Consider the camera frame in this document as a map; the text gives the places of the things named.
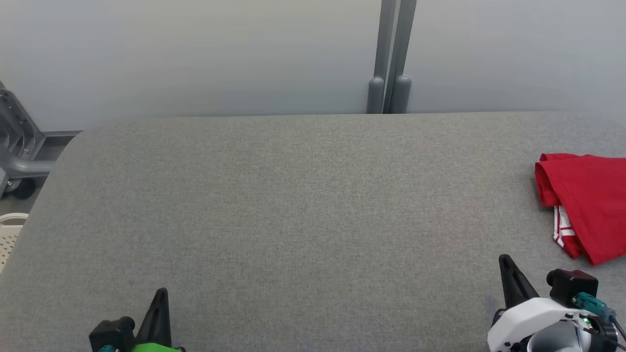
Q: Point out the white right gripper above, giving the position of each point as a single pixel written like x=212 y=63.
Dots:
x=518 y=322

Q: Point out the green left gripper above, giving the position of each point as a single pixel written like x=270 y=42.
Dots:
x=156 y=348

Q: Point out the red and white jersey shirt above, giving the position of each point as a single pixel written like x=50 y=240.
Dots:
x=596 y=205

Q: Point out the cream perforated laundry basket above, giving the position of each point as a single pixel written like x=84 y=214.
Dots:
x=10 y=234

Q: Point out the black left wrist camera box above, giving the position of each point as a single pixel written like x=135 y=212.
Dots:
x=112 y=332

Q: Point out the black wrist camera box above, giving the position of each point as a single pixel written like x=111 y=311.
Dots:
x=572 y=286
x=112 y=332

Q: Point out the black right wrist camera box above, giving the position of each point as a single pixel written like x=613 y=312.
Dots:
x=572 y=286

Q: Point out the grey metal wheeled frame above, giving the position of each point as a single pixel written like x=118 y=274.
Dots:
x=19 y=166

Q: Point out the grey partition post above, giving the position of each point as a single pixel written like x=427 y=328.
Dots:
x=403 y=49

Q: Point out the grey metal frame legs right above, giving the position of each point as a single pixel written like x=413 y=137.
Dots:
x=384 y=49

